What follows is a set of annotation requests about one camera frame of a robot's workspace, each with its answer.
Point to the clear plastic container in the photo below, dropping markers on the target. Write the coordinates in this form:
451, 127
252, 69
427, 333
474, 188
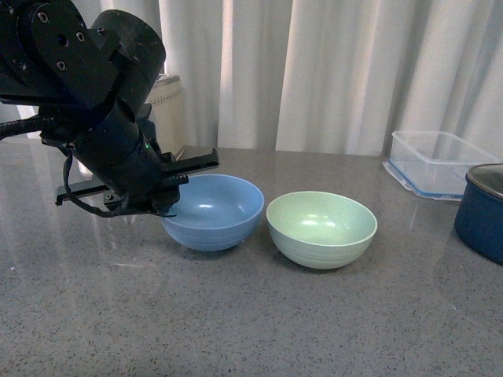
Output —
433, 164

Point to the blue saucepan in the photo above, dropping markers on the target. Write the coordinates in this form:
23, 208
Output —
478, 223

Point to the cream toaster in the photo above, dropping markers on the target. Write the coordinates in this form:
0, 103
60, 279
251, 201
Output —
168, 114

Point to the green bowl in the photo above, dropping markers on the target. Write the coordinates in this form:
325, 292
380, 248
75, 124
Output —
320, 230

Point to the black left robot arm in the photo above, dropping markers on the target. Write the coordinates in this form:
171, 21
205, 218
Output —
90, 85

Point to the blue bowl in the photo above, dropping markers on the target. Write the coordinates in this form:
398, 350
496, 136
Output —
215, 212

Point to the white curtain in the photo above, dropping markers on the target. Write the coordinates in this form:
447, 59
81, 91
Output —
329, 76

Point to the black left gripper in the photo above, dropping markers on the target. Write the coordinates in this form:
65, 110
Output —
116, 168

